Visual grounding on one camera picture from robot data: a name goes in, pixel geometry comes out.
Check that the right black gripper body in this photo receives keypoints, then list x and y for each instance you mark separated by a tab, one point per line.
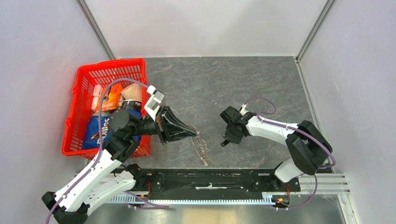
232	133

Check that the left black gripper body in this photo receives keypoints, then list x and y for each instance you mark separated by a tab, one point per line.
162	129

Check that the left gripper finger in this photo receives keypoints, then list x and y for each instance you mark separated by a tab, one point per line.
174	125
176	134

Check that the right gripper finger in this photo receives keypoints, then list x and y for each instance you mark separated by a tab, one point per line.
226	136
235	139

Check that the small black key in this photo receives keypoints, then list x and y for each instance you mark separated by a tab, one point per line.
224	143

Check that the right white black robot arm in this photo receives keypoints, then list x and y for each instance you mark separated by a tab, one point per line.
307	146

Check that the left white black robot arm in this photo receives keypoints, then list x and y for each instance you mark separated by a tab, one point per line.
84	194

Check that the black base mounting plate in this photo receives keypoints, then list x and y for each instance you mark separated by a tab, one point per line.
211	183

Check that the orange snack box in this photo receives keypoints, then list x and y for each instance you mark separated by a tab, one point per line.
111	98

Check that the red plastic basket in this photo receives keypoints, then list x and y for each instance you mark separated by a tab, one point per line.
86	78

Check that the pink white small packet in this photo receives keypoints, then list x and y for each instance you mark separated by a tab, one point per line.
96	96

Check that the blue Doritos chip bag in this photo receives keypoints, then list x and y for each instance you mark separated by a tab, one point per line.
91	136

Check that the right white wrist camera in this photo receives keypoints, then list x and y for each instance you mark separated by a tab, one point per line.
243	109

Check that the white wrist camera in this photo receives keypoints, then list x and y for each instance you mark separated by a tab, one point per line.
243	109
152	105

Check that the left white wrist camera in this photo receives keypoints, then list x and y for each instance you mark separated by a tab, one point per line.
152	105

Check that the white slotted cable duct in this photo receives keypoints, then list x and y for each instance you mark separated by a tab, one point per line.
124	198

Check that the left aluminium frame post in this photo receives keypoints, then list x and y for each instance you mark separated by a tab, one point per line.
96	29

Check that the aluminium frame post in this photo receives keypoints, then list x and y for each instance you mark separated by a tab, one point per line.
96	29
315	28

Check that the right aluminium frame post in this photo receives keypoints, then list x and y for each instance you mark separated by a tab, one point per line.
315	28

